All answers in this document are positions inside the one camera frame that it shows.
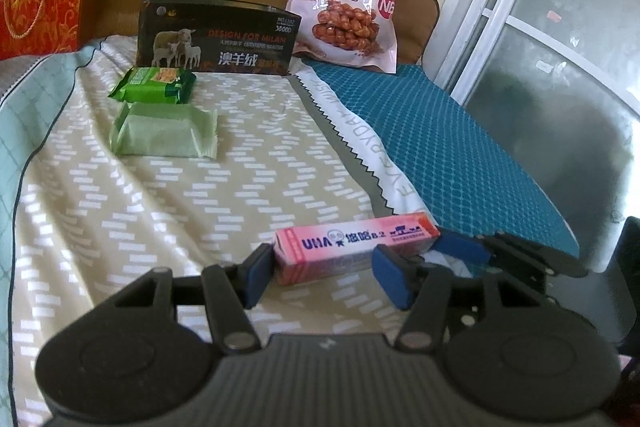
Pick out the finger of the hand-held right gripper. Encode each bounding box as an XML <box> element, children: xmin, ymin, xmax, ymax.
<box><xmin>434</xmin><ymin>229</ymin><xmax>590</xmax><ymax>279</ymax></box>

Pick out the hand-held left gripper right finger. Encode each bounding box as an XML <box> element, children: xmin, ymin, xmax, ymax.
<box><xmin>372</xmin><ymin>244</ymin><xmax>506</xmax><ymax>354</ymax></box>

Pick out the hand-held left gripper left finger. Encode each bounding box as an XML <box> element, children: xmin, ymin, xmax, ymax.
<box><xmin>112</xmin><ymin>243</ymin><xmax>275</xmax><ymax>354</ymax></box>

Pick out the pink candy box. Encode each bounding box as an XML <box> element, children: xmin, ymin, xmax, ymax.
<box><xmin>275</xmin><ymin>211</ymin><xmax>442</xmax><ymax>287</ymax></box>

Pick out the beige patterned bedsheet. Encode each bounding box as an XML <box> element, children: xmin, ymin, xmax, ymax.
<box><xmin>10</xmin><ymin>34</ymin><xmax>401</xmax><ymax>427</ymax></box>

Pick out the teal patterned blanket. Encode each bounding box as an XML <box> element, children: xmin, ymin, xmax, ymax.
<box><xmin>295</xmin><ymin>59</ymin><xmax>582</xmax><ymax>260</ymax></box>

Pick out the light green snack packet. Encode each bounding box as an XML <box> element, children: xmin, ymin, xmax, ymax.
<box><xmin>109</xmin><ymin>102</ymin><xmax>219</xmax><ymax>160</ymax></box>

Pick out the dark green snack packet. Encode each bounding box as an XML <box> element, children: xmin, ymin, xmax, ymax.
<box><xmin>107</xmin><ymin>66</ymin><xmax>197</xmax><ymax>106</ymax></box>

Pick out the brown chair back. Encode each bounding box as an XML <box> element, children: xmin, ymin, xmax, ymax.
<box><xmin>392</xmin><ymin>0</ymin><xmax>442</xmax><ymax>66</ymax></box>

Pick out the black box with sheep print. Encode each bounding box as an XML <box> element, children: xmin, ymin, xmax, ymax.
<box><xmin>136</xmin><ymin>0</ymin><xmax>302</xmax><ymax>78</ymax></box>

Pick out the pink fried twist snack bag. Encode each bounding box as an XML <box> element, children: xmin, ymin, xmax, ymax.
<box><xmin>285</xmin><ymin>0</ymin><xmax>412</xmax><ymax>75</ymax></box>

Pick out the pale green checked sheet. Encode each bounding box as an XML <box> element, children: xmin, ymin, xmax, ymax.
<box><xmin>0</xmin><ymin>44</ymin><xmax>103</xmax><ymax>427</ymax></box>

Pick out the white sliding door frame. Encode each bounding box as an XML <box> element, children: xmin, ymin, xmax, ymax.
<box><xmin>422</xmin><ymin>0</ymin><xmax>640</xmax><ymax>228</ymax></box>

